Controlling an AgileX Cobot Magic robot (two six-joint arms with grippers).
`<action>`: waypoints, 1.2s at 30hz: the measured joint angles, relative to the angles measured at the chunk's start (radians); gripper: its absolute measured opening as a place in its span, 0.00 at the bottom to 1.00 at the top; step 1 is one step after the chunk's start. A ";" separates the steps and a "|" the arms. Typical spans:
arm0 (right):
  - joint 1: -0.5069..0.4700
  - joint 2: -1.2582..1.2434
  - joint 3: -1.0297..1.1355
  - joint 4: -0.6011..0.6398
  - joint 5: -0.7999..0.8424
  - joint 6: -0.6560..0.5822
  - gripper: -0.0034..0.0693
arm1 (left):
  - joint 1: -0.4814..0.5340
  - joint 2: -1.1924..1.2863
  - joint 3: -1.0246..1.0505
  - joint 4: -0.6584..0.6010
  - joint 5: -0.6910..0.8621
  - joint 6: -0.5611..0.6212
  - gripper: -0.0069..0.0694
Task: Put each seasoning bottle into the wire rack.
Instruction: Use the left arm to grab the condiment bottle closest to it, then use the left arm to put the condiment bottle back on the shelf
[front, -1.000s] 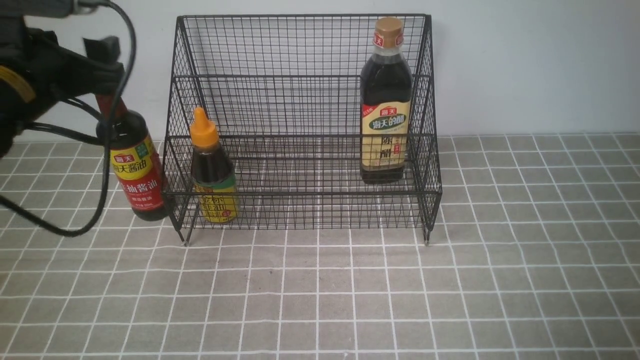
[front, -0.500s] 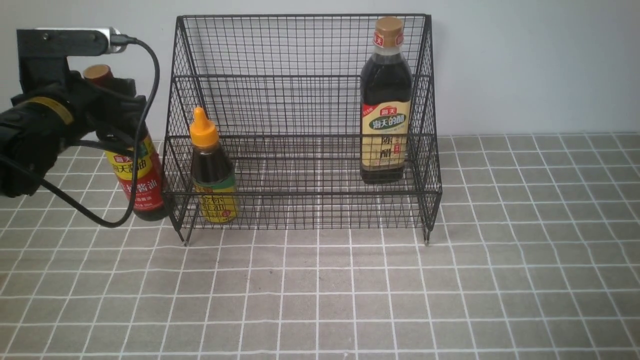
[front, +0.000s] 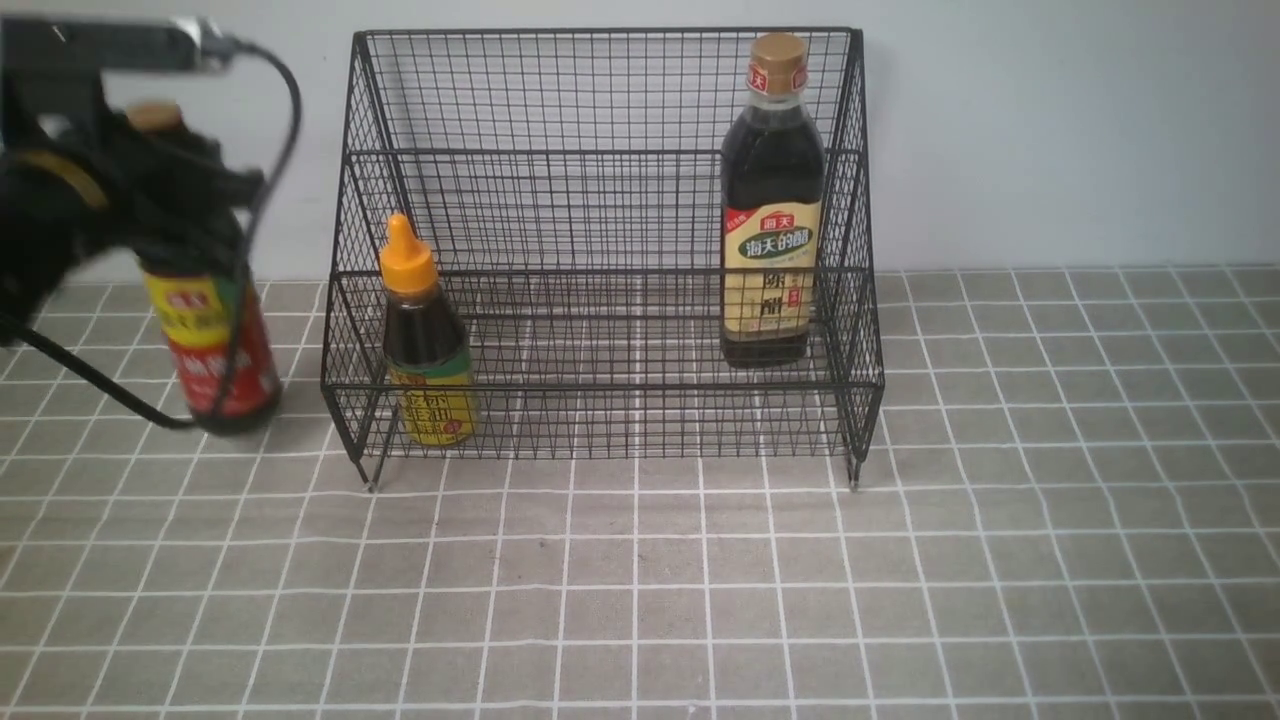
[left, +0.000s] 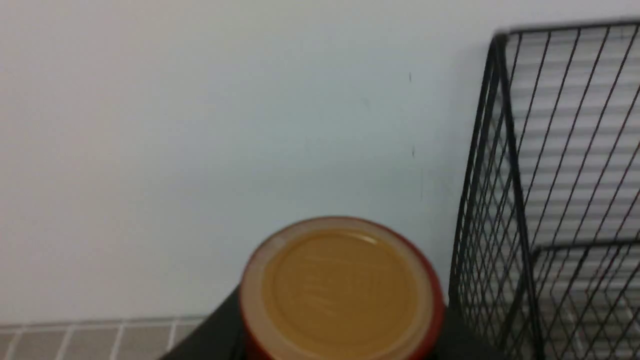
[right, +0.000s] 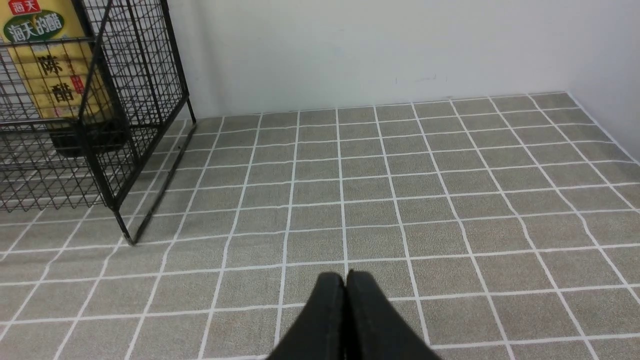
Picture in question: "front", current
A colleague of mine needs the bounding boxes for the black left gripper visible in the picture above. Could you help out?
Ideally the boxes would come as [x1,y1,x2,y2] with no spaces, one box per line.
[1,100,266,346]

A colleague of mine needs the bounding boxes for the soy sauce bottle red label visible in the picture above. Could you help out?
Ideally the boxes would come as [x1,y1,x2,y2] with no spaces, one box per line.
[125,101,283,437]

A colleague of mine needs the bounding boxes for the small bottle orange cap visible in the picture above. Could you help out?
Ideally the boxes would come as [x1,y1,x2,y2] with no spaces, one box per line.
[379,213,479,447]

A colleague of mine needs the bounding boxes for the vinegar bottle beige label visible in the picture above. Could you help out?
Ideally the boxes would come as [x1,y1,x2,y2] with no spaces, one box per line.
[719,32,826,369]

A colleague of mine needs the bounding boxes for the black cable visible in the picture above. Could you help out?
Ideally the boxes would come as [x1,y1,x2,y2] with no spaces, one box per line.
[0,38,305,433]

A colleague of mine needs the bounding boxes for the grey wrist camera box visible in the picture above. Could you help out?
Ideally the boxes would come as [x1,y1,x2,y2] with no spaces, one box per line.
[3,14,241,74]

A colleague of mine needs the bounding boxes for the black wire mesh rack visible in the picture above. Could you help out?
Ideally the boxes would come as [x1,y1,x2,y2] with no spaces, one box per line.
[320,26,886,488]

